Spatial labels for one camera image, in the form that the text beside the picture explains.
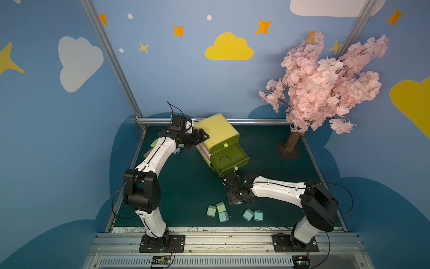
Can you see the teal plug far right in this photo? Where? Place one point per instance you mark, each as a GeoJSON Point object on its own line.
{"type": "Point", "coordinates": [258, 215]}

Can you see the teal plug lower middle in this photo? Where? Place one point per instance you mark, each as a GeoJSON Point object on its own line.
{"type": "Point", "coordinates": [223, 216]}

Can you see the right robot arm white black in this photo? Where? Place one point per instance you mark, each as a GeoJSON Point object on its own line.
{"type": "Point", "coordinates": [319, 205]}

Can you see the right controller board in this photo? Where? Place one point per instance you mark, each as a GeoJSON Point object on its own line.
{"type": "Point", "coordinates": [301, 262]}

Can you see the yellow-green drawer cabinet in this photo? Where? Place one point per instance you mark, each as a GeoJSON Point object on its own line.
{"type": "Point", "coordinates": [216, 125]}

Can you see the green plug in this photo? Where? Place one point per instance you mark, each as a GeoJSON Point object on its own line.
{"type": "Point", "coordinates": [211, 211]}
{"type": "Point", "coordinates": [221, 207]}

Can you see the green plug left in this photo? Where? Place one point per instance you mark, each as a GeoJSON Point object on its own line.
{"type": "Point", "coordinates": [211, 211]}

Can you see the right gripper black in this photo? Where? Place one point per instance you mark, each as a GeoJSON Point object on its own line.
{"type": "Point", "coordinates": [235, 188]}

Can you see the teal plug tilted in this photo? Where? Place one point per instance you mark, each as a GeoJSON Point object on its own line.
{"type": "Point", "coordinates": [248, 214]}

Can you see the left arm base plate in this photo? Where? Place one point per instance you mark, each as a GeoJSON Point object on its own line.
{"type": "Point", "coordinates": [175, 243]}

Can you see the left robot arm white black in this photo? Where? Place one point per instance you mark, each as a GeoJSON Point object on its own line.
{"type": "Point", "coordinates": [142, 191]}

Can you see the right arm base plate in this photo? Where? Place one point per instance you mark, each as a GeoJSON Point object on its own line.
{"type": "Point", "coordinates": [283, 243]}

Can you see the blue toy dustpan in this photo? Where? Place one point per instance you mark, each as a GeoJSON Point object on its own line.
{"type": "Point", "coordinates": [177, 150]}

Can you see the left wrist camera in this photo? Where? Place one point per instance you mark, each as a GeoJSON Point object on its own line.
{"type": "Point", "coordinates": [180, 123]}

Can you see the controller board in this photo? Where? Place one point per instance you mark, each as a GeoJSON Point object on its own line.
{"type": "Point", "coordinates": [301, 262]}
{"type": "Point", "coordinates": [160, 261]}

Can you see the green plug middle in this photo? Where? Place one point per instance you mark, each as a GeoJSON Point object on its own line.
{"type": "Point", "coordinates": [221, 207]}

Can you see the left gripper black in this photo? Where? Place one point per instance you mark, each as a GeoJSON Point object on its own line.
{"type": "Point", "coordinates": [195, 137]}

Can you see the green toy shovel wooden handle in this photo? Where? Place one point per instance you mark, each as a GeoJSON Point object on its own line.
{"type": "Point", "coordinates": [153, 144]}

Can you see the pink cherry blossom tree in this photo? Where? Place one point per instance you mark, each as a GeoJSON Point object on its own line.
{"type": "Point", "coordinates": [315, 90]}

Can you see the left controller board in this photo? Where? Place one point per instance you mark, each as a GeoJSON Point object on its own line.
{"type": "Point", "coordinates": [160, 261]}

